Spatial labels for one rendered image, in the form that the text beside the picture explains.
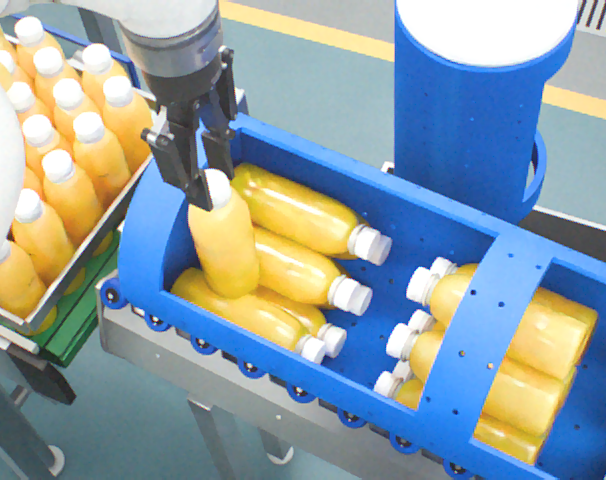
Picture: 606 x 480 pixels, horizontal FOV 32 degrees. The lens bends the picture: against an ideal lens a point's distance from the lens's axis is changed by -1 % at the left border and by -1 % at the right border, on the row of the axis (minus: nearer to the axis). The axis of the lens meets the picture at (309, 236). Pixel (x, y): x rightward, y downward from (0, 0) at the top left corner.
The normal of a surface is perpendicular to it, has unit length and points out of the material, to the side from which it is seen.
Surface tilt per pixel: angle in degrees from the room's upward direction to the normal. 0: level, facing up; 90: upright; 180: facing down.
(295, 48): 0
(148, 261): 56
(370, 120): 0
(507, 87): 90
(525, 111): 89
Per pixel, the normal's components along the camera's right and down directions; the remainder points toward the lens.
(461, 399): -0.42, 0.28
